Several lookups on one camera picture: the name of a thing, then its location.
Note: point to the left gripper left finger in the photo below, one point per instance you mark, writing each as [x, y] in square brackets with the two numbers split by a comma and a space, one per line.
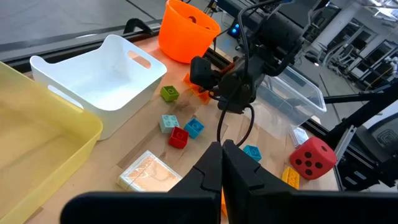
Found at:
[199, 199]

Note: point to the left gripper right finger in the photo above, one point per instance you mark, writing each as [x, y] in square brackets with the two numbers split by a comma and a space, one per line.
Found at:
[248, 199]

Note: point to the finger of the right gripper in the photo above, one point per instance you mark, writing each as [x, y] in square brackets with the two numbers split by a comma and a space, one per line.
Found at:
[226, 93]
[243, 93]

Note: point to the cyan toy block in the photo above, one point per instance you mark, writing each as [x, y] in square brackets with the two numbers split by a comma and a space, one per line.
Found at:
[252, 153]

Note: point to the yellow bowl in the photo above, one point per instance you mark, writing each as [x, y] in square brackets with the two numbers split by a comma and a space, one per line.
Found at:
[290, 178]

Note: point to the orange playing card deck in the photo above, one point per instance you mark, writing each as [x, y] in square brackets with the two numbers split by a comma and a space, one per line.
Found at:
[149, 174]

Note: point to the blue playing card deck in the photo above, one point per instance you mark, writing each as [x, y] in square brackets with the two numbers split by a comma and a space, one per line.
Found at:
[299, 137]

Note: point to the red foam die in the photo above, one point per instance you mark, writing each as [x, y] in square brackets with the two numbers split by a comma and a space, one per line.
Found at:
[329, 158]

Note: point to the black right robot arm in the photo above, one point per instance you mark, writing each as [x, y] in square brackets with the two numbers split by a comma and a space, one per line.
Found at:
[280, 32]

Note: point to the orange stepped toy block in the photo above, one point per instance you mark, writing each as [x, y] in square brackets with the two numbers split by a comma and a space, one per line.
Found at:
[224, 205]

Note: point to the black device blue light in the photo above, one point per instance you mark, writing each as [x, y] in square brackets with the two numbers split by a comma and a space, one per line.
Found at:
[234, 29]

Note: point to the clear plastic container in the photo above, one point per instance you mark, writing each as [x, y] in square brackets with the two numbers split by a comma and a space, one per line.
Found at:
[289, 99]

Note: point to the teal toy block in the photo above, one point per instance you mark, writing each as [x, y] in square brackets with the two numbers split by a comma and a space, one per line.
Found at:
[194, 129]

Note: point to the green toy block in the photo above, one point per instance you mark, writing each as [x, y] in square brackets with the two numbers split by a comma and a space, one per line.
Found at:
[169, 95]

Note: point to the small red toy block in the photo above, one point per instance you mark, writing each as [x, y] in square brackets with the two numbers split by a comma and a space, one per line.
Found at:
[178, 138]

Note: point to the orange plastic bucket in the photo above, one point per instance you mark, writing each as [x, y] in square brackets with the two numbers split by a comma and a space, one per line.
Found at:
[183, 40]

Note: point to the white plastic bin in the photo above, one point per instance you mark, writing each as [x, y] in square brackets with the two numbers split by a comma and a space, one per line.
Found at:
[102, 84]

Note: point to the yellow translucent plastic bin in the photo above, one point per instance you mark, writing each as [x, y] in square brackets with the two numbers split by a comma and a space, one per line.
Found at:
[37, 149]

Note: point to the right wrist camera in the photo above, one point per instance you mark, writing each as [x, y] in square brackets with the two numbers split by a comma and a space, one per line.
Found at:
[202, 73]

